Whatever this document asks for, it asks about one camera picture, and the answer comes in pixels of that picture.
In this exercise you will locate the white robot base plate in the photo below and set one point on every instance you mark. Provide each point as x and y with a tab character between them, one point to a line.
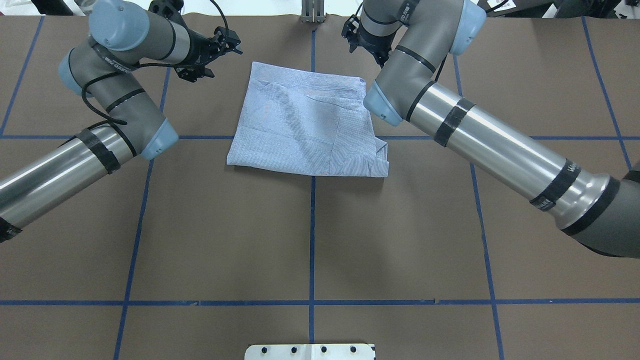
322	351

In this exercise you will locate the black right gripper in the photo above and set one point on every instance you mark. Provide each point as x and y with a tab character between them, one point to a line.
370	41

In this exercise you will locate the aluminium frame post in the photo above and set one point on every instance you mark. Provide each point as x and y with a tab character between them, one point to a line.
313	11

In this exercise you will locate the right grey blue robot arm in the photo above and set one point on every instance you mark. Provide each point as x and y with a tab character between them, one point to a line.
408	40

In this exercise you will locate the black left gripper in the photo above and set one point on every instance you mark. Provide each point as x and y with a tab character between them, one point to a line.
200	51

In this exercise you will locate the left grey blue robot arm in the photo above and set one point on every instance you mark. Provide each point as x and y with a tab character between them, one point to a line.
123	38

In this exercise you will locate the blue striped button shirt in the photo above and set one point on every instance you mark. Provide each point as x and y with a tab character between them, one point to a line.
303	122

